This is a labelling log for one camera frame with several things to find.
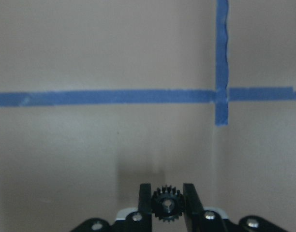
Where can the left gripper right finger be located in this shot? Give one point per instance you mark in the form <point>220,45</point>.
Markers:
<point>193,208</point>

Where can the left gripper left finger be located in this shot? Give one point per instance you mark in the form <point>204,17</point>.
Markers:
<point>145,208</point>

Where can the black bearing gear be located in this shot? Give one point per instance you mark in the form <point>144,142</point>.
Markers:
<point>167,203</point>

